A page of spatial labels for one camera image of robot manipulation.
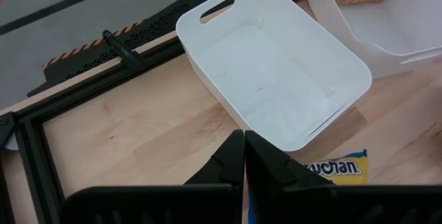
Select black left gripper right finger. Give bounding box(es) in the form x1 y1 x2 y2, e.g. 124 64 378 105
244 129 442 224

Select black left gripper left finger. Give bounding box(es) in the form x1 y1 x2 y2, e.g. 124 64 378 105
60 129 246 224

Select blue soy sauce ramen packet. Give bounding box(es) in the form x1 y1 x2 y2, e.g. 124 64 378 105
247 149 369 224

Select white plastic bin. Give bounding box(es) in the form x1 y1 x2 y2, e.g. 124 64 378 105
175 0 374 153
306 0 442 80

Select black clamp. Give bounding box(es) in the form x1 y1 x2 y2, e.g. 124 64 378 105
102 29 146 72

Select black table edge frame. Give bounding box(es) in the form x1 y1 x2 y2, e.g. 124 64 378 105
0 0 314 224

